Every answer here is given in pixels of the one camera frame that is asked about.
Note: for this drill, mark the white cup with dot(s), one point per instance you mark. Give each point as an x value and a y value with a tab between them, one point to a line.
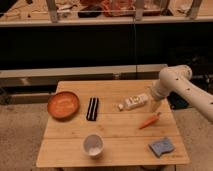
93	145

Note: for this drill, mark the orange bowl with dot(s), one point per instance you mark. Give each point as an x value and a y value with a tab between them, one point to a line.
63	104

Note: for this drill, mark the white plastic bottle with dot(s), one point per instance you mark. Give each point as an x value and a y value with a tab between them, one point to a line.
133	102

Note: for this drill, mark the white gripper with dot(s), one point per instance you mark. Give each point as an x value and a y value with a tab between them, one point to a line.
158	92

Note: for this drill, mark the wooden table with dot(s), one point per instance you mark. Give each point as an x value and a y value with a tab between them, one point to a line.
124	143

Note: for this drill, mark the orange carrot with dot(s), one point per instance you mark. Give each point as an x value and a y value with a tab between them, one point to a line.
150	120

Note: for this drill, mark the black object on shelf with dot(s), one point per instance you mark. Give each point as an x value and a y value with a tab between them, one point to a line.
90	12

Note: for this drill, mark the black ridged block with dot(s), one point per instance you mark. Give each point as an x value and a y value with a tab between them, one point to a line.
92	109

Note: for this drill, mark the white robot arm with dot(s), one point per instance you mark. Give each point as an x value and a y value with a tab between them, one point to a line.
177	79

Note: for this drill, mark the blue sponge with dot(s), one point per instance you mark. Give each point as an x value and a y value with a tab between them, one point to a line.
161	146

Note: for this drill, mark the black box on floor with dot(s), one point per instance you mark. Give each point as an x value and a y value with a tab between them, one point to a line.
176	102

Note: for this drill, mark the grey metal bench rail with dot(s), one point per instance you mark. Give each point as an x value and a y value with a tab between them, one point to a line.
51	76

